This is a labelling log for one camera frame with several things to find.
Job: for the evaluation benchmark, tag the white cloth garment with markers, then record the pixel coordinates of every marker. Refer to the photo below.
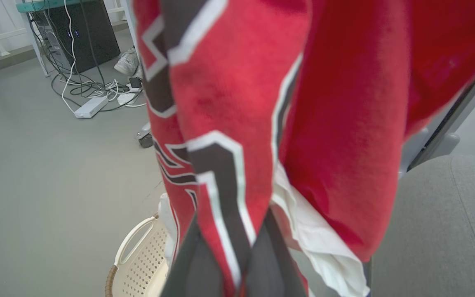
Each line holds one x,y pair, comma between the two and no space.
320,239

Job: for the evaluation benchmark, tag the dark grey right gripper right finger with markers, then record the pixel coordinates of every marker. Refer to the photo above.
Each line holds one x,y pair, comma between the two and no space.
272,264

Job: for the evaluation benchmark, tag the grey fabric sofa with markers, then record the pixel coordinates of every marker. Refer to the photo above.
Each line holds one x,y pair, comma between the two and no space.
439,231

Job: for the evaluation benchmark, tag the white sneaker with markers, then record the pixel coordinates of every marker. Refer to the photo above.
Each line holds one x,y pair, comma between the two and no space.
128,62

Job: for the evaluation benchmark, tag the red jersey black white stripes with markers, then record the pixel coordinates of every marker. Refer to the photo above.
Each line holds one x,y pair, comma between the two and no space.
344,123

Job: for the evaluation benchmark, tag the teal top desk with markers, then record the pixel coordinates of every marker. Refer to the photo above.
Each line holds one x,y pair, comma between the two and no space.
39,5

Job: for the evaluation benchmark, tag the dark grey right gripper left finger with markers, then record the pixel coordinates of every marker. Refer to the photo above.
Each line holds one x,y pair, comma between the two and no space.
192,268

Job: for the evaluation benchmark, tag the grey partition frame black stripe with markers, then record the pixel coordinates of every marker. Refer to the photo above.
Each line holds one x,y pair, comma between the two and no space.
447,136

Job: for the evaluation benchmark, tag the cream plastic laundry basket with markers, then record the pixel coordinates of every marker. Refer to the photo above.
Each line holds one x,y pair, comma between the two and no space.
138,268

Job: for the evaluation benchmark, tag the white power strip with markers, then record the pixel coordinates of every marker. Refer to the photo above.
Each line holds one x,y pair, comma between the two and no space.
91,107

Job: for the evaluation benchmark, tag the black power adapter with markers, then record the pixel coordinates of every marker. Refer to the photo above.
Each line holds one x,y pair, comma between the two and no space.
135,82

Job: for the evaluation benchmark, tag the black computer tower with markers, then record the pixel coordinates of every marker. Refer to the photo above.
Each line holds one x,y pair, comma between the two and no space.
85,33

